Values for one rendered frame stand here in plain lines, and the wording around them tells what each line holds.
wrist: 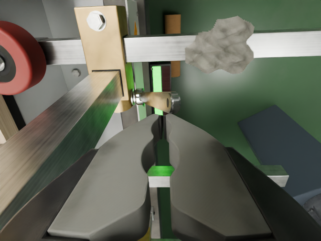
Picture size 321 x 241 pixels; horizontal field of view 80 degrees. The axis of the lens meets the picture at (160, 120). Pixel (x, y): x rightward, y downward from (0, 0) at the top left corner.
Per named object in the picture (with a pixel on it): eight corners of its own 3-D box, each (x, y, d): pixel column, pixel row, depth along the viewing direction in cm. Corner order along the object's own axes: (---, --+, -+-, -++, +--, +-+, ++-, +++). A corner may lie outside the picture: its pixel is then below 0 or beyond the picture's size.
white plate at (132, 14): (138, 1, 36) (128, -2, 27) (148, 123, 48) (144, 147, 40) (135, 1, 36) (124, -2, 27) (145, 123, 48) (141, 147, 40)
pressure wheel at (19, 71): (64, 17, 29) (10, 20, 19) (78, 71, 33) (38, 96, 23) (13, 19, 29) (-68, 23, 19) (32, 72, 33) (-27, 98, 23)
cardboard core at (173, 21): (181, 14, 91) (180, 77, 106) (180, 14, 98) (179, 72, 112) (164, 15, 91) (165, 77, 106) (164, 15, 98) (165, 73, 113)
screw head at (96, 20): (104, 10, 22) (101, 10, 21) (107, 30, 23) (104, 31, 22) (86, 11, 22) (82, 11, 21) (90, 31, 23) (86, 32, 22)
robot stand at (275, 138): (275, 104, 120) (358, 175, 68) (286, 132, 130) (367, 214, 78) (237, 122, 127) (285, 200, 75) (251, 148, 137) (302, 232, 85)
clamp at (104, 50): (125, 5, 26) (116, 5, 21) (135, 99, 32) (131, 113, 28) (84, 7, 26) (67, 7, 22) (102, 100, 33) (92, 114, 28)
